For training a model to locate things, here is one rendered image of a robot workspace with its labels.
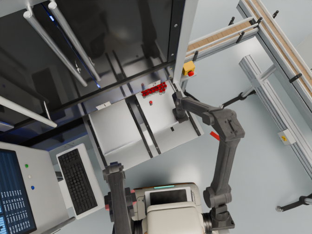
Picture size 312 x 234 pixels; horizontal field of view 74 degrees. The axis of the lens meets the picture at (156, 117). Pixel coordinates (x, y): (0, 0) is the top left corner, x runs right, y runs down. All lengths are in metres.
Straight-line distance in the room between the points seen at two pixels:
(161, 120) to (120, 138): 0.30
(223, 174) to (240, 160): 1.52
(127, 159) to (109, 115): 0.32
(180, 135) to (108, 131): 0.47
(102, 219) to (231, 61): 2.23
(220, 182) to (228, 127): 0.26
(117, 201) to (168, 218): 0.23
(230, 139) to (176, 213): 0.37
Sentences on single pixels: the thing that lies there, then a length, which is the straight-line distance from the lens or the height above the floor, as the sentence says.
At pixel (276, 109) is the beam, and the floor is 0.55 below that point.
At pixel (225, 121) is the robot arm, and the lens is 0.78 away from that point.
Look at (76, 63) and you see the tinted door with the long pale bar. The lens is 0.90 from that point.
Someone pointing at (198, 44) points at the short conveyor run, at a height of 0.93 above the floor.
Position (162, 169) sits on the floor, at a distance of 2.23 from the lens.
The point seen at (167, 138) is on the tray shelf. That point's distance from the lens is 1.37.
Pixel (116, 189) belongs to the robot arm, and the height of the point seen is 1.44.
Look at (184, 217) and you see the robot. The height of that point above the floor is 1.35.
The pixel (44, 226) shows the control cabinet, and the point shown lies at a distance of 1.29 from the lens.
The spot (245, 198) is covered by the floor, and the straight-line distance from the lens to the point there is 2.41.
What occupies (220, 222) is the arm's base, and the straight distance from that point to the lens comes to 1.06.
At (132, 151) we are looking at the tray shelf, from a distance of 1.37.
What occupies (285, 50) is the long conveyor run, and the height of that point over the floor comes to 0.97.
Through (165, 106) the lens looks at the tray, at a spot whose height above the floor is 0.88.
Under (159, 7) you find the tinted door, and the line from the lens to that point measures 0.83.
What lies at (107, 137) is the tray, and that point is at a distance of 1.41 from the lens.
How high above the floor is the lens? 2.23
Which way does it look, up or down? 75 degrees down
